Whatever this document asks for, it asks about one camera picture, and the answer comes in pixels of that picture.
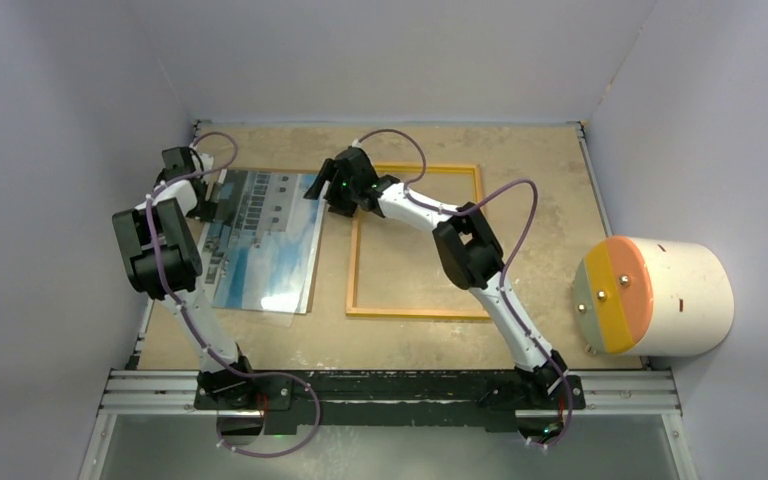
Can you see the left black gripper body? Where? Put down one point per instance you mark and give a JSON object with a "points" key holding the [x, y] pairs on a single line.
{"points": [[205, 212]]}

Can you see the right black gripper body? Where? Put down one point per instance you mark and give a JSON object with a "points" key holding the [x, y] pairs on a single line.
{"points": [[341, 195]]}

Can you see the building photo print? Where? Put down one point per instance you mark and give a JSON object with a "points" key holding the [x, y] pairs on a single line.
{"points": [[271, 238]]}

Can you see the yellow picture frame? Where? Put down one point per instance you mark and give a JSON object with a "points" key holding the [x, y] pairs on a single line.
{"points": [[351, 307]]}

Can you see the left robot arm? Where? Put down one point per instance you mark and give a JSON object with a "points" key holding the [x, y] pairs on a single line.
{"points": [[161, 259]]}

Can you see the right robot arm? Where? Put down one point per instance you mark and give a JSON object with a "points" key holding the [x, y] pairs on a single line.
{"points": [[470, 255]]}

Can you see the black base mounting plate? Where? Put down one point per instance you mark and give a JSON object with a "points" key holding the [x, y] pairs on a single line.
{"points": [[496, 400]]}

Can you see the white cylinder container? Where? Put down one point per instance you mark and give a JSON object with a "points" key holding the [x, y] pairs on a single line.
{"points": [[643, 297]]}

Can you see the aluminium rail frame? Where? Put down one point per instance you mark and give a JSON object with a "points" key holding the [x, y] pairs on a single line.
{"points": [[631, 427]]}

